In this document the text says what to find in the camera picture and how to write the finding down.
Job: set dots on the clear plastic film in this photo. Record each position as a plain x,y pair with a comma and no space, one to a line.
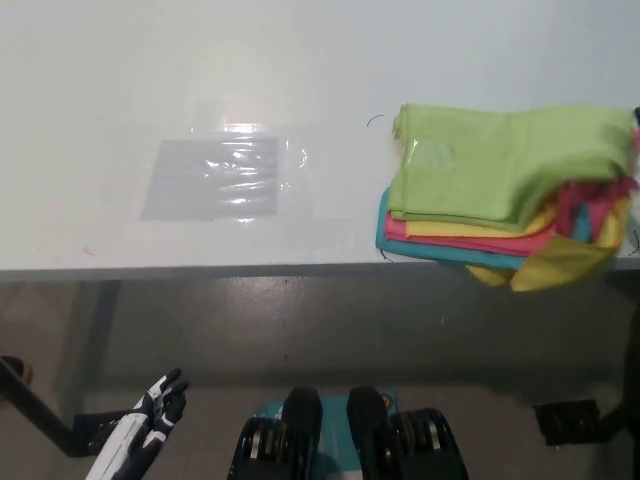
320,200

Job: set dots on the pink microfibre cloth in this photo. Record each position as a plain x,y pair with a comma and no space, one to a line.
450,243

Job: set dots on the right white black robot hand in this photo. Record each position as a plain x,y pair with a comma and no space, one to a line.
637,115

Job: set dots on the green microfibre cloth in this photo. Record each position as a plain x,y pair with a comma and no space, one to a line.
500,160

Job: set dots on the black teal robot torso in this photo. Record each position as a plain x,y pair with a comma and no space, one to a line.
365,440

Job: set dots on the black table leg brace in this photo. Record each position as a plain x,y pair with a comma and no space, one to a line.
35,405

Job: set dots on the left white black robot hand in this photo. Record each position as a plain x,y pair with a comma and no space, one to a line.
162,405

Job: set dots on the grey table leg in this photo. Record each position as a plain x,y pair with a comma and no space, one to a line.
95,325

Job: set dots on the teal microfibre cloth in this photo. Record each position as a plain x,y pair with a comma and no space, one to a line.
425,252

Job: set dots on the clear plastic bag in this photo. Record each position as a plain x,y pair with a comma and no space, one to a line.
200,185

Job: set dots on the black table foot plate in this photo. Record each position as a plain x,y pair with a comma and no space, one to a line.
565,422

